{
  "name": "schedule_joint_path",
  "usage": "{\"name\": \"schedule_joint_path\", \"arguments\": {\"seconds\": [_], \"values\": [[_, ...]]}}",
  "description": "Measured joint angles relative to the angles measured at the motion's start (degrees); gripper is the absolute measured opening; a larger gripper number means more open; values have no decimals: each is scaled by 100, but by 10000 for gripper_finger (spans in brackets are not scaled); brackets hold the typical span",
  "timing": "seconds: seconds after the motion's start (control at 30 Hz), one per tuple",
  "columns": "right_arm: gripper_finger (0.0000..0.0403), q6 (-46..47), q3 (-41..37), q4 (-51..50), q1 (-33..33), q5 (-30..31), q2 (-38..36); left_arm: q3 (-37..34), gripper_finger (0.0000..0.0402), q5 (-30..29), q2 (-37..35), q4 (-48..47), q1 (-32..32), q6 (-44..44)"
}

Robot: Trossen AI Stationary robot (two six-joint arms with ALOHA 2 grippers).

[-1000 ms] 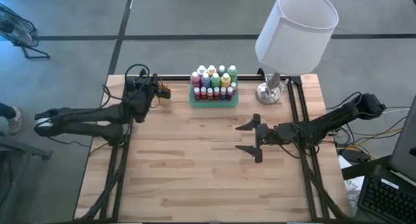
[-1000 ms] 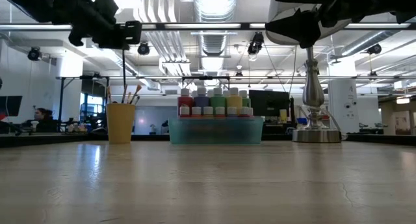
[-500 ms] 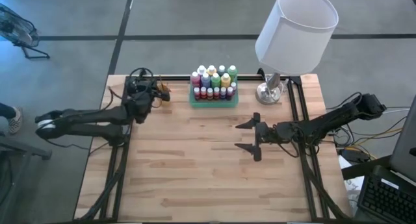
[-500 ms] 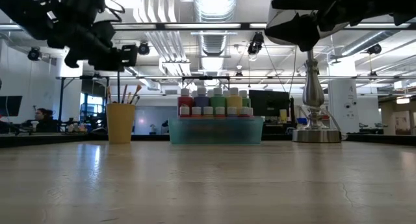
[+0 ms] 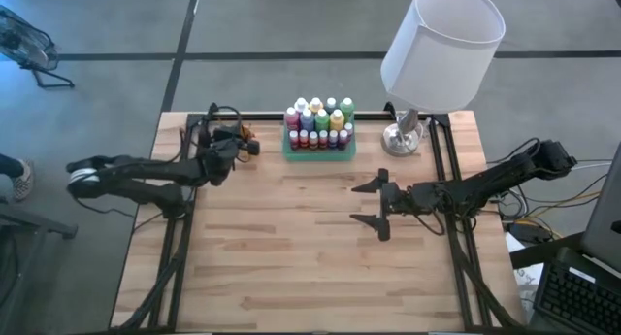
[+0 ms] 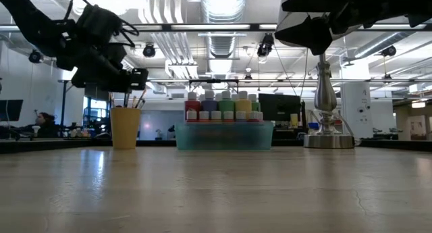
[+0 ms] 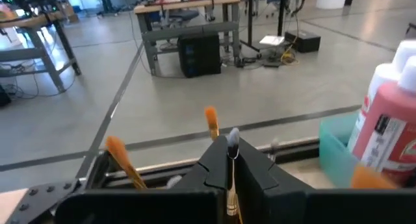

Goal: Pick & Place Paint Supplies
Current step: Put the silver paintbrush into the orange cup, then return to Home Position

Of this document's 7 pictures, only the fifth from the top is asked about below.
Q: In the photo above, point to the large red paint bottle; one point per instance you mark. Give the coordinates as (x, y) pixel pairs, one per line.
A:
(292, 117)

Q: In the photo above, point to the large yellow paint bottle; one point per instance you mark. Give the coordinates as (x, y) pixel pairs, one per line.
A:
(338, 119)

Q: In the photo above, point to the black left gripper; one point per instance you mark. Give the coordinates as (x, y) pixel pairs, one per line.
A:
(220, 157)

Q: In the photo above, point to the green translucent plastic tray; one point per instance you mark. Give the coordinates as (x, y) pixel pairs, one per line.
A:
(310, 155)

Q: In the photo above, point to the black floor fan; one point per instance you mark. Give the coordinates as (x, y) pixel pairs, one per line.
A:
(24, 46)

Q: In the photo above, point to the black power adapter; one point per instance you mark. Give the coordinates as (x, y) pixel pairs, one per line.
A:
(531, 234)

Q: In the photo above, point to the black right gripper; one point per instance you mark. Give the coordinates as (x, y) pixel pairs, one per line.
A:
(407, 201)

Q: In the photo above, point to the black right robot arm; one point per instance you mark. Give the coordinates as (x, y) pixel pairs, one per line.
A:
(495, 179)

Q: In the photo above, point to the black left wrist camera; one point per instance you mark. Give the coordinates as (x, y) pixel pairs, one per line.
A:
(225, 133)

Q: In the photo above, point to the small pink paint bottle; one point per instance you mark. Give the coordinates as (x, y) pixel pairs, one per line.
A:
(349, 129)

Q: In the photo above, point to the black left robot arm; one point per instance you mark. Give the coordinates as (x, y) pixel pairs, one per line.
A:
(136, 177)

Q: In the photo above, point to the black side table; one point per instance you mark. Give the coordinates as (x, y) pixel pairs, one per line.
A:
(43, 224)

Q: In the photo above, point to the small magenta paint bottle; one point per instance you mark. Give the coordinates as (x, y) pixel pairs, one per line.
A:
(343, 138)

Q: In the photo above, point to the large green paint bottle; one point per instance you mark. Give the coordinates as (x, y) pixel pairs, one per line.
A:
(322, 119)
(347, 107)

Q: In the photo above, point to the small purple paint bottle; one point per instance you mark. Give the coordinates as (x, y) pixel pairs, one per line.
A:
(333, 137)

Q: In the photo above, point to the black monitor stand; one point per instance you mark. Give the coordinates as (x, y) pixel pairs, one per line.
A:
(543, 254)

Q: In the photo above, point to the small red paint bottle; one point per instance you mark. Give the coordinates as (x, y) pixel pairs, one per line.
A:
(294, 138)
(303, 137)

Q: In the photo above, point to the grey computer monitor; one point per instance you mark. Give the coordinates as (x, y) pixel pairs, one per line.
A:
(606, 218)

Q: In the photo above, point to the black computer keyboard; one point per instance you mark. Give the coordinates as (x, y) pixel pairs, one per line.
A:
(577, 296)

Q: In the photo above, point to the large blue paint bottle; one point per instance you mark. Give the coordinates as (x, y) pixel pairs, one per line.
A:
(307, 119)

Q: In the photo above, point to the large white paint bottle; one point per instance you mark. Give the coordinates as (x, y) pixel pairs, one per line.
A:
(302, 103)

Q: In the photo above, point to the white paper sheet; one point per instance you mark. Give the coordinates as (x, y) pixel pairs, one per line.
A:
(526, 281)

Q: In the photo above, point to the large dark paint bottle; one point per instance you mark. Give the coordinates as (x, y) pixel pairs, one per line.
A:
(332, 103)

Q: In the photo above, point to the silver table lamp white shade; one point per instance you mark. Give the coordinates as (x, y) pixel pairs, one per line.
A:
(436, 58)

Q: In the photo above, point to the large orange paint bottle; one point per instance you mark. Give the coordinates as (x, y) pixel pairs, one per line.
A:
(316, 103)

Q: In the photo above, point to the person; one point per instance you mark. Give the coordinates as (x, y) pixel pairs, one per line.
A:
(22, 179)

